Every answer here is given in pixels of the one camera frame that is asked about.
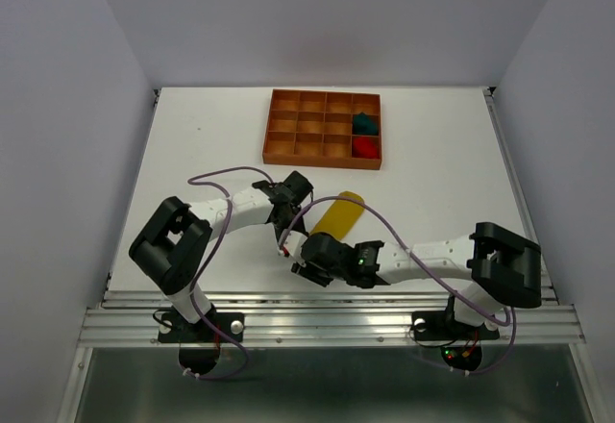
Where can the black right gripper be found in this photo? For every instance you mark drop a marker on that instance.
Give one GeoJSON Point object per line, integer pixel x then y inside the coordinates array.
{"type": "Point", "coordinates": [306, 269]}

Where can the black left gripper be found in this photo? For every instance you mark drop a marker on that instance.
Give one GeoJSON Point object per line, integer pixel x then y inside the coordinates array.
{"type": "Point", "coordinates": [301, 226]}

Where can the yellow sock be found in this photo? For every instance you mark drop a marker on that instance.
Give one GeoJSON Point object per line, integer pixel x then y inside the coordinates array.
{"type": "Point", "coordinates": [341, 216]}

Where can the orange compartment tray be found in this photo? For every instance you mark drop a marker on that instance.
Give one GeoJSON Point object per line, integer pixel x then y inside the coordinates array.
{"type": "Point", "coordinates": [314, 128]}

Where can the red sock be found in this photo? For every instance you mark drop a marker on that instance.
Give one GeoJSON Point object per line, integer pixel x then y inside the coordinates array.
{"type": "Point", "coordinates": [365, 148]}

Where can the dark green sock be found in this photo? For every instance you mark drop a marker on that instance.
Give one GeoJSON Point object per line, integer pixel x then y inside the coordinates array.
{"type": "Point", "coordinates": [364, 125]}

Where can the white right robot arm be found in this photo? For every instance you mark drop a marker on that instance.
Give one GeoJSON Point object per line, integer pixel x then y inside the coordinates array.
{"type": "Point", "coordinates": [502, 270]}

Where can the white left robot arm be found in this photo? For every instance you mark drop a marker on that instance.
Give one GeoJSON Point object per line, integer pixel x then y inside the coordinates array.
{"type": "Point", "coordinates": [170, 248]}

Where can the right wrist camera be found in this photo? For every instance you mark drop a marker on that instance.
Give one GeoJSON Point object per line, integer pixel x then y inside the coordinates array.
{"type": "Point", "coordinates": [292, 245]}

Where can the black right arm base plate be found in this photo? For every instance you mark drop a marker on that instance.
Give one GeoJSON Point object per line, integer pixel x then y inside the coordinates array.
{"type": "Point", "coordinates": [437, 326]}

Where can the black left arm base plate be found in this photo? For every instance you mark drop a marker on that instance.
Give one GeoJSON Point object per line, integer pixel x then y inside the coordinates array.
{"type": "Point", "coordinates": [173, 328]}

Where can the aluminium mounting rail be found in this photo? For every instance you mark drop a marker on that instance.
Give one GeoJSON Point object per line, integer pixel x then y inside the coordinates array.
{"type": "Point", "coordinates": [272, 319]}

